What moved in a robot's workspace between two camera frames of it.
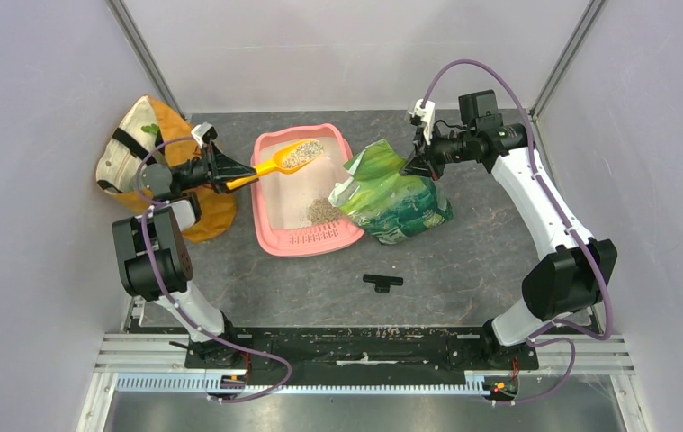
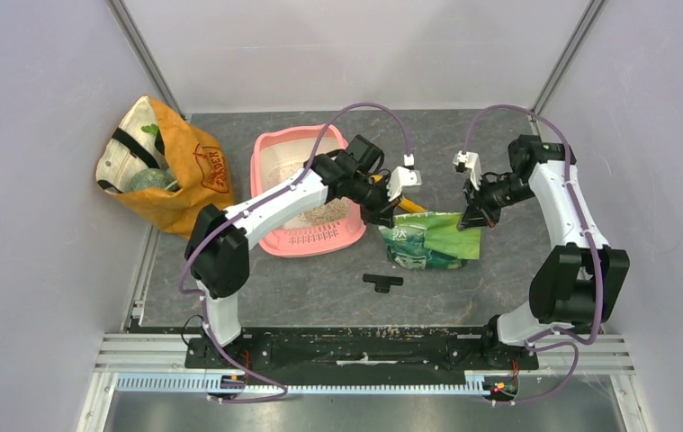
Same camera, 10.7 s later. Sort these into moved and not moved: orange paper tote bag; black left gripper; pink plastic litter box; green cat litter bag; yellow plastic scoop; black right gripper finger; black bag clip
Moved: yellow plastic scoop; green cat litter bag; black left gripper; black right gripper finger
Not moved: black bag clip; orange paper tote bag; pink plastic litter box
